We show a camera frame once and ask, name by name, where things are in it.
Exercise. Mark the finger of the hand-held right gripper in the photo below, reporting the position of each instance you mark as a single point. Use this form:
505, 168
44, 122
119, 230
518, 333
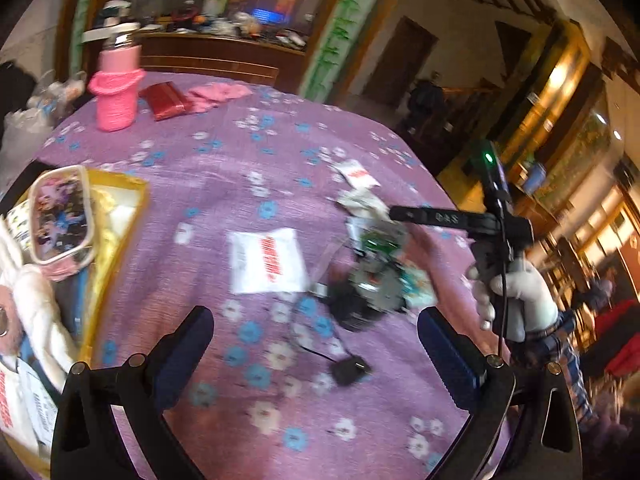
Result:
352, 310

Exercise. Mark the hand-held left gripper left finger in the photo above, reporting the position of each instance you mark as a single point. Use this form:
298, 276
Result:
185, 355

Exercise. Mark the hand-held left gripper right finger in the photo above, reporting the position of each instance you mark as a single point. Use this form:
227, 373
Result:
445, 355

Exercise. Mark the green white packet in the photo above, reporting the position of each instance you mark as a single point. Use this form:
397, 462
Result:
421, 287

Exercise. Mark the yellow cardboard box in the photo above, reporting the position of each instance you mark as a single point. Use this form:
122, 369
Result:
112, 280

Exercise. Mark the white fluffy sock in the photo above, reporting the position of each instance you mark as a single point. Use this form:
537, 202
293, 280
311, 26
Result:
35, 300

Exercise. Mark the person's right forearm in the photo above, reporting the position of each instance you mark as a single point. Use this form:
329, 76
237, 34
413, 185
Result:
570, 360

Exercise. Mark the person's right hand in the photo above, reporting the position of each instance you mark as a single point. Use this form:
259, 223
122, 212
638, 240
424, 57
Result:
530, 290

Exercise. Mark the crumpled white packet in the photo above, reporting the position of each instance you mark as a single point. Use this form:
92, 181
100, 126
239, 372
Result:
360, 202

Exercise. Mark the white packet with red print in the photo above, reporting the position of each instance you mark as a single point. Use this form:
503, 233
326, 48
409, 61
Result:
357, 174
22, 410
250, 260

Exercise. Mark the purple floral tablecloth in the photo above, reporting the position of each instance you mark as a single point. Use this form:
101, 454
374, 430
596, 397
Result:
200, 185

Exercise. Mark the clear cartoon print pouch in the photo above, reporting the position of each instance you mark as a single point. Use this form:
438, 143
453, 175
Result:
62, 210

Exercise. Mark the red wallet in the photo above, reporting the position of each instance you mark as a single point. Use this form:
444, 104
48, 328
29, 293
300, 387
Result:
165, 102

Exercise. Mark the pink fluffy cloth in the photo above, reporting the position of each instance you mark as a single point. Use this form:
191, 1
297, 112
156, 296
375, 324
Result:
215, 95

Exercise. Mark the pink knit-sleeved bottle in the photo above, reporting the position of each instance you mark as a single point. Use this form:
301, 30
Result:
115, 105

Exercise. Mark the white plastic bag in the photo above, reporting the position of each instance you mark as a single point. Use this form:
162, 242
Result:
35, 120

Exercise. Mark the wooden cabinet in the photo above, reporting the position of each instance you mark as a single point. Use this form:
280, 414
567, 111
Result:
210, 55

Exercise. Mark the bamboo wall poster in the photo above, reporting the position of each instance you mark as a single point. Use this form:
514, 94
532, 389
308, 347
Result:
335, 35

